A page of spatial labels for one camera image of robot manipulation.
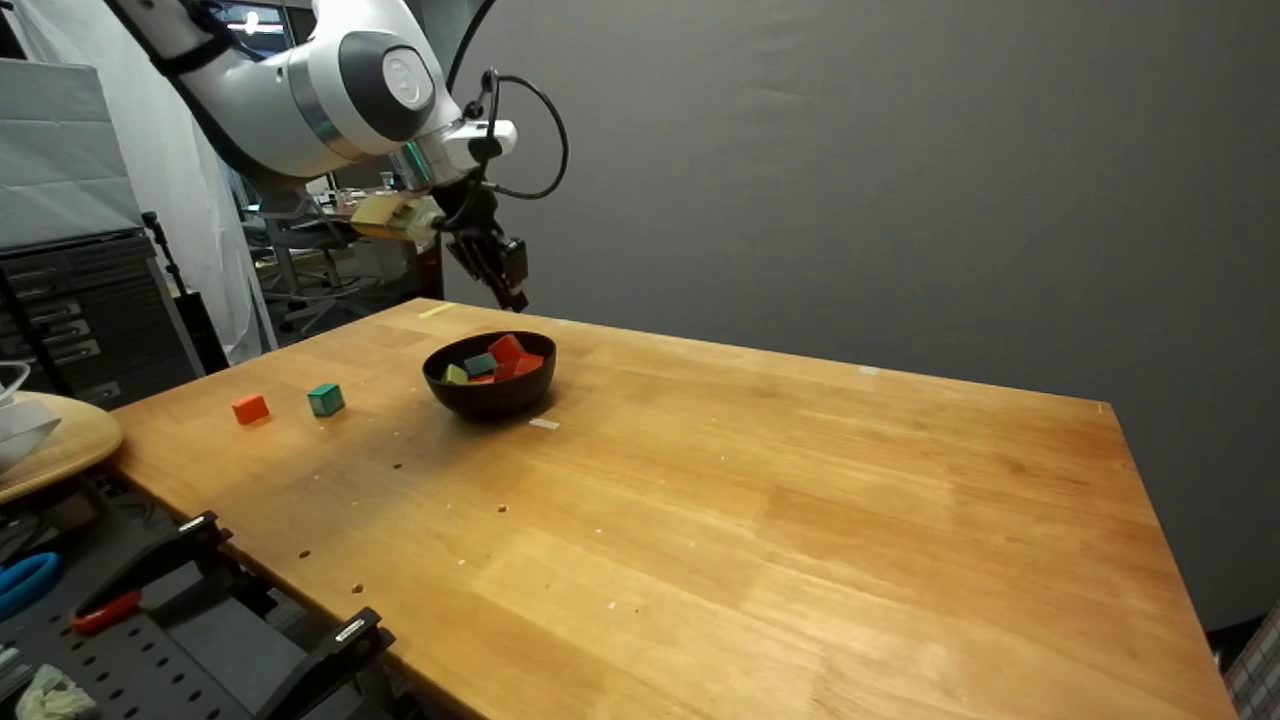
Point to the lime green block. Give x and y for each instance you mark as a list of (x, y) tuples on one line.
[(455, 372)]

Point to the small teal block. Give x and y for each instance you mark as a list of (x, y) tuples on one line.
[(324, 401)]

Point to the teal green block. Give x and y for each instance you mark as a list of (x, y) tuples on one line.
[(482, 367)]

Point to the small orange block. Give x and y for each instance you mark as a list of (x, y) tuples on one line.
[(250, 410)]

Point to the black equipment rack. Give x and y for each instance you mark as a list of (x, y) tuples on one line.
[(93, 318)]

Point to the blue handled tool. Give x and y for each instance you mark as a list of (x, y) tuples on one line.
[(26, 580)]

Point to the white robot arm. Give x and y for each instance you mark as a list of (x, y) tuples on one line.
[(360, 85)]

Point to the red block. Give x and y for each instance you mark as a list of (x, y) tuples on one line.
[(512, 358)]

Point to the black pegboard tool tray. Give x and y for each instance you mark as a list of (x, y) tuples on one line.
[(210, 641)]

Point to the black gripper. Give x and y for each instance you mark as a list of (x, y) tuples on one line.
[(482, 245)]

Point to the black bowl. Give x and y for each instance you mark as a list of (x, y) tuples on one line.
[(494, 397)]

